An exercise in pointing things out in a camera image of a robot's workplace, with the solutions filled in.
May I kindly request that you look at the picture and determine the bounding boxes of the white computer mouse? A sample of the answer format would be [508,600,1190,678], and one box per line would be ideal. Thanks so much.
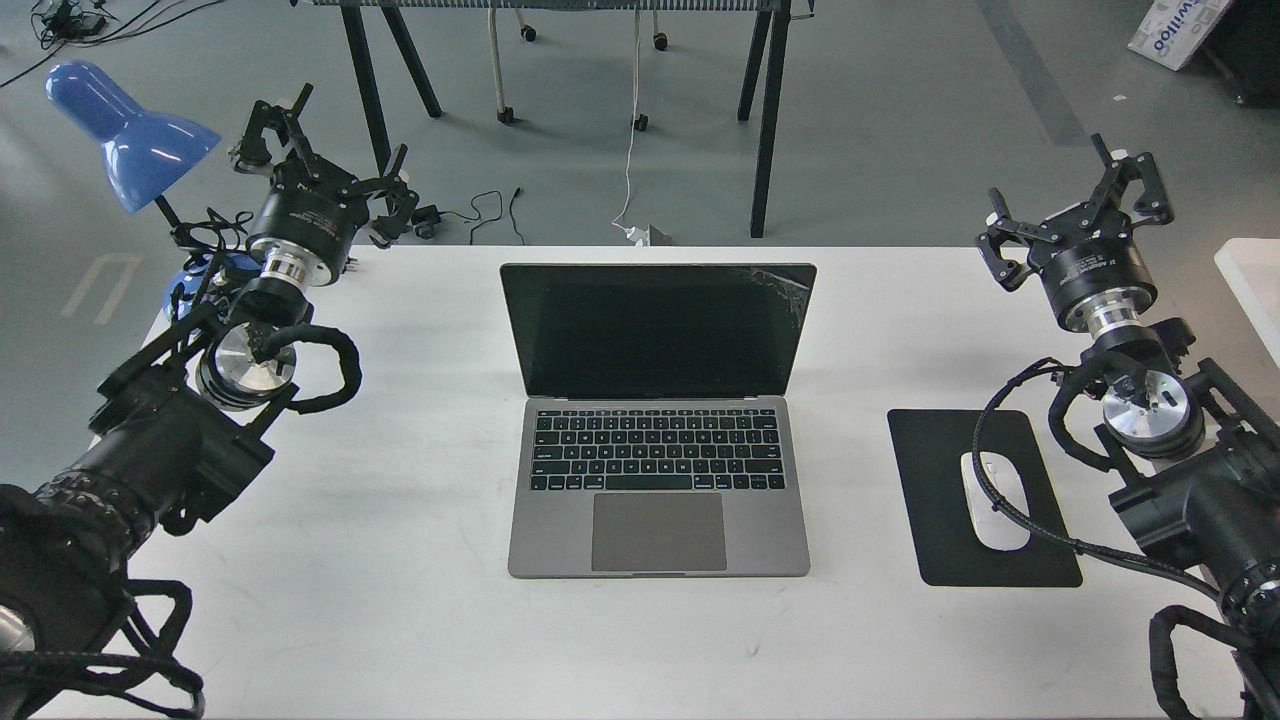
[960,451,1030,552]

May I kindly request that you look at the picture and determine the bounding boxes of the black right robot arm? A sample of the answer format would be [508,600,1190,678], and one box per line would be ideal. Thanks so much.
[972,135,1279,719]

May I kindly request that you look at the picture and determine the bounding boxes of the black mouse pad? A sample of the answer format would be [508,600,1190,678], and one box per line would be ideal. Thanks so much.
[887,409,1083,588]

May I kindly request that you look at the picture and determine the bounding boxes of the black floor power cable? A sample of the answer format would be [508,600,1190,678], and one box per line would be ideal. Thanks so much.
[412,186,527,247]

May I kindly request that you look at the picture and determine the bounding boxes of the blue desk lamp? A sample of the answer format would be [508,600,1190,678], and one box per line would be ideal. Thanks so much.
[44,60,221,320]

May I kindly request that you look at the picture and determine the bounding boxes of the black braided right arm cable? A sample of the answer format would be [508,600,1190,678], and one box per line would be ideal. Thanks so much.
[972,357,1226,601]

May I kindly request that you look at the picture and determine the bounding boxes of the black cable bundle on floor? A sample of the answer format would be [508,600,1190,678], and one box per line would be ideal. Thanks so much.
[0,0,227,88]

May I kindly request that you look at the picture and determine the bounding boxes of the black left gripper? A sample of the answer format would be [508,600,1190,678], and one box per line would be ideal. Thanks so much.
[230,83,419,273]

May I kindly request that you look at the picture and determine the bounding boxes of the white side table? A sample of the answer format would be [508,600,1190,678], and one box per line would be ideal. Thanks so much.
[1213,237,1279,366]

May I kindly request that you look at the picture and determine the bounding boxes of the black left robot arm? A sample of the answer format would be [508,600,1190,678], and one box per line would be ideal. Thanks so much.
[3,61,419,719]

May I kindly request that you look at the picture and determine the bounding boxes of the black legged background table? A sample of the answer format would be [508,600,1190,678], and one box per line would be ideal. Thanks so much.
[294,0,817,240]

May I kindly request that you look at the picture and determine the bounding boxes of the white hanging cable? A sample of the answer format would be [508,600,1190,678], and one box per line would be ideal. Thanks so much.
[611,8,653,247]

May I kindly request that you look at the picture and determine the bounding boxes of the white cardboard box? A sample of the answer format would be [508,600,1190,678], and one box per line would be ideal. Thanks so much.
[1126,1,1234,70]

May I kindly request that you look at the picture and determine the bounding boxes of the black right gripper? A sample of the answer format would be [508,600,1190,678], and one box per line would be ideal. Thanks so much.
[975,133,1175,313]

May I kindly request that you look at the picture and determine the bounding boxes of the grey open laptop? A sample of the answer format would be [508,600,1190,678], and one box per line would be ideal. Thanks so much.
[500,263,817,579]

